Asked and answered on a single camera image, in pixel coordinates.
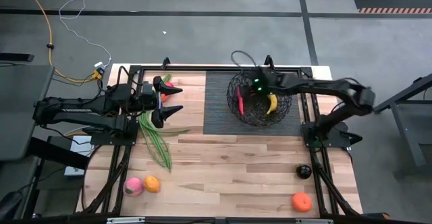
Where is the long green beans bunch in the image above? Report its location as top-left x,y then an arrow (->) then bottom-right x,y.
139,73 -> 190,173

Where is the black metal table frame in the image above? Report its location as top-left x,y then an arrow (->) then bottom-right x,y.
80,55 -> 364,218

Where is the orange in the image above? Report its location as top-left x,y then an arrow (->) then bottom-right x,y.
292,192 -> 313,213

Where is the black flat bar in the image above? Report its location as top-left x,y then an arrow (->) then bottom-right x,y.
0,52 -> 35,63

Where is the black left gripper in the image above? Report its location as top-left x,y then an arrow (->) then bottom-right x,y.
134,76 -> 184,129

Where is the white box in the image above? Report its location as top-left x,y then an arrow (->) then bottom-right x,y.
63,134 -> 94,177

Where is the pink peach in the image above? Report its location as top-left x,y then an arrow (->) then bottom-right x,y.
123,177 -> 144,197

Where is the thin white cable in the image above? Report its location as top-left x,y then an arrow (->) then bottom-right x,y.
59,0 -> 113,69

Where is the dark grey woven mat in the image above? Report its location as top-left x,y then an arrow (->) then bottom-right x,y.
203,70 -> 303,136

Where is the red carrot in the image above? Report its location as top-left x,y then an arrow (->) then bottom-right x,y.
237,85 -> 245,117

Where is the black diagonal beam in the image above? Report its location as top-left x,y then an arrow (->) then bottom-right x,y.
26,136 -> 90,171

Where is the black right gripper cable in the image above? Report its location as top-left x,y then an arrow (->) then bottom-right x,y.
230,50 -> 259,69

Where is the yellow banana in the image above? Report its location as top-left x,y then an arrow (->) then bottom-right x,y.
265,94 -> 279,115

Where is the grey desk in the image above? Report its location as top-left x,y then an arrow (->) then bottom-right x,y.
0,64 -> 55,163

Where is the red yellow mango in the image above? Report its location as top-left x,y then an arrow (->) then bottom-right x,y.
160,81 -> 176,103

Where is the black wire basket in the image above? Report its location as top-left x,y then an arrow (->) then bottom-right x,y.
226,69 -> 293,127

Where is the grey metal stand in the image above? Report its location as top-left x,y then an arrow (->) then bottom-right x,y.
373,72 -> 432,178

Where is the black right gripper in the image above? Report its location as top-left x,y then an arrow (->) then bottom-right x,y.
243,69 -> 284,100

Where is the silver metal bracket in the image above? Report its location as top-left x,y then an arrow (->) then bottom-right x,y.
295,218 -> 334,224
106,217 -> 146,224

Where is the black rounded object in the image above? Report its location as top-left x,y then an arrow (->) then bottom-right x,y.
0,190 -> 23,220

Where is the yellow orange lemon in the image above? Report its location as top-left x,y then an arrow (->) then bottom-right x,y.
143,175 -> 161,194

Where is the yellow cable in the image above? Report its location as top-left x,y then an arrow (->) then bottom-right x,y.
20,0 -> 104,83

